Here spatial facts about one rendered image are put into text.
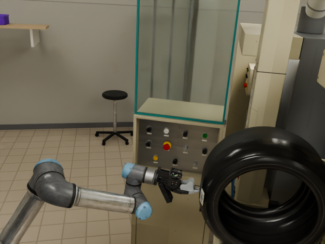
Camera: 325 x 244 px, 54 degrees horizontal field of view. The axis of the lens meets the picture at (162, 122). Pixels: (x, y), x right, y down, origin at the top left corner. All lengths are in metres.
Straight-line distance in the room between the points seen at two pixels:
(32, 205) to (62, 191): 0.20
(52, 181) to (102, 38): 3.66
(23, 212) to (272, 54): 1.27
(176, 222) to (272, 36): 1.37
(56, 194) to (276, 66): 1.09
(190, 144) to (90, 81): 3.09
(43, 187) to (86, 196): 0.17
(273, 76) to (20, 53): 3.92
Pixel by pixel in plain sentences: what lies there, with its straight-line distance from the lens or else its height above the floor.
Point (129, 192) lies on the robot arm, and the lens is 1.50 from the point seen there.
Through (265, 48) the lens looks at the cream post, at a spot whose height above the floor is 1.76.
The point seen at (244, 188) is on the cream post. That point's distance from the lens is 1.80.
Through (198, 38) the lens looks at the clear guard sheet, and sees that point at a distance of 1.83.
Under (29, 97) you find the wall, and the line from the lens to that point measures 5.06.
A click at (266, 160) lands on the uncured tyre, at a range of 1.29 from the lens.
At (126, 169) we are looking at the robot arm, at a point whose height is 1.21.
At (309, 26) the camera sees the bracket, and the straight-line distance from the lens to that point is 2.13.
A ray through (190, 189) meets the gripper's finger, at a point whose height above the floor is 1.16.
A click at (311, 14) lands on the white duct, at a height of 1.91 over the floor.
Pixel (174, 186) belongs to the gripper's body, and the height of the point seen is 1.16.
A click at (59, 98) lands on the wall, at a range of 5.00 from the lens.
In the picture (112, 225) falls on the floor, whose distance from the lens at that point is 3.08.
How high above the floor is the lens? 1.95
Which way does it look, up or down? 21 degrees down
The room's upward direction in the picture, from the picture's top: 3 degrees clockwise
